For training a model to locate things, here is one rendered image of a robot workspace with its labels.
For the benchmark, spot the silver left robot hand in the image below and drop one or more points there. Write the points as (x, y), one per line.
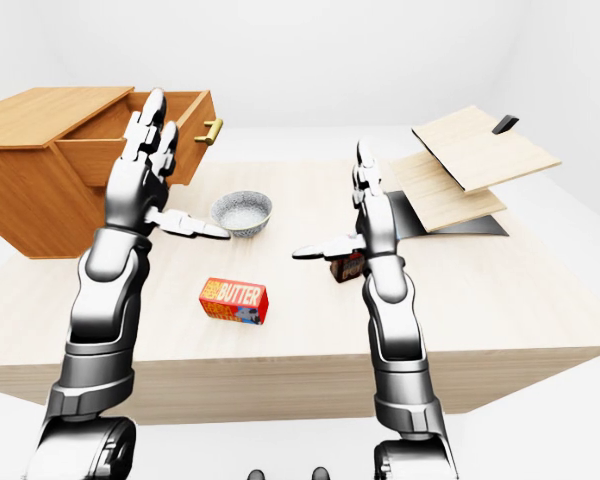
(130, 195)

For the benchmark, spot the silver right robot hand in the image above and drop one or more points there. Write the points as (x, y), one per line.
(377, 225)

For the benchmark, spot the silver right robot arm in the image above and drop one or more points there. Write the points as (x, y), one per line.
(397, 340)

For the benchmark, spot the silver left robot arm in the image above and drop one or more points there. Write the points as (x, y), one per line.
(97, 320)

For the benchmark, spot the wooden cabinet drawer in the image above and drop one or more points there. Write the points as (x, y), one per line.
(87, 160)

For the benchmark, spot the wooden cabinet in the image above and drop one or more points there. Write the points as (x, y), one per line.
(25, 200)

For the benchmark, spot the flat black plate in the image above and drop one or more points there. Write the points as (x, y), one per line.
(410, 220)

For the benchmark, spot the dark brown printed box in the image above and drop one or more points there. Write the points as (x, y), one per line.
(347, 270)

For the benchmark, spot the pale wooden board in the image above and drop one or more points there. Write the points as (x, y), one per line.
(485, 145)
(445, 195)

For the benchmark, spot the grey patterned bowl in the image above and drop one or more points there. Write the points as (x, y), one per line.
(241, 212)

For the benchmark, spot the red butter box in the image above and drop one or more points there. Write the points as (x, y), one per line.
(235, 300)

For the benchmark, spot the small black block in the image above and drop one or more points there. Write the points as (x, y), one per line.
(505, 125)

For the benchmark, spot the small dark rounded shape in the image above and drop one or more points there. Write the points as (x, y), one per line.
(256, 475)
(321, 474)

